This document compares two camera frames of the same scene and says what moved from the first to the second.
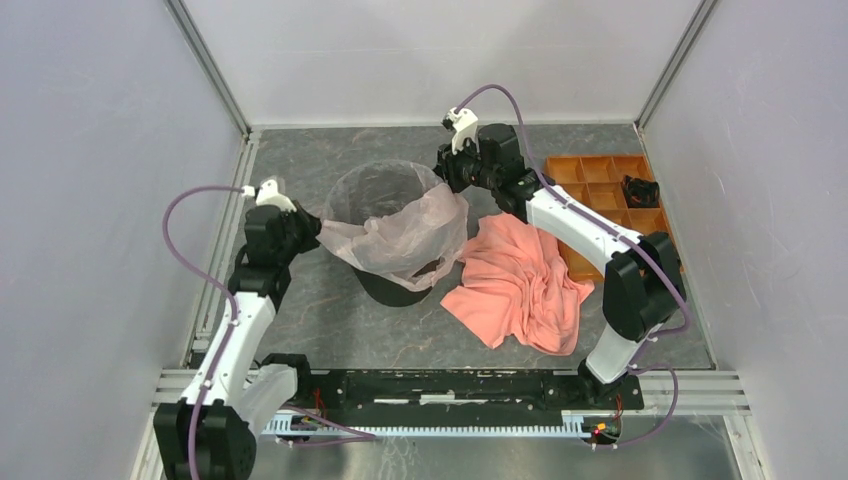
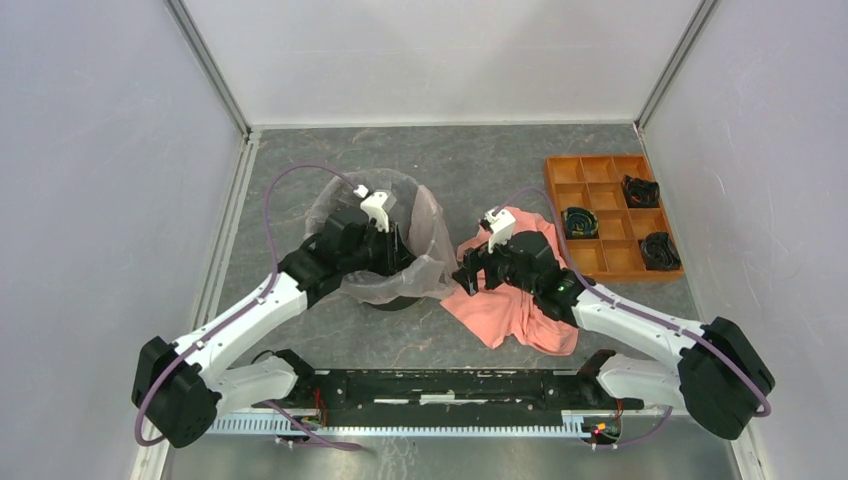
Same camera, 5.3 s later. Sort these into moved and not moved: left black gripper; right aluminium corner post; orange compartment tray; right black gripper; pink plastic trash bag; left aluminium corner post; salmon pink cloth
Moved: pink plastic trash bag; left black gripper; right black gripper
Not moved: salmon pink cloth; orange compartment tray; right aluminium corner post; left aluminium corner post
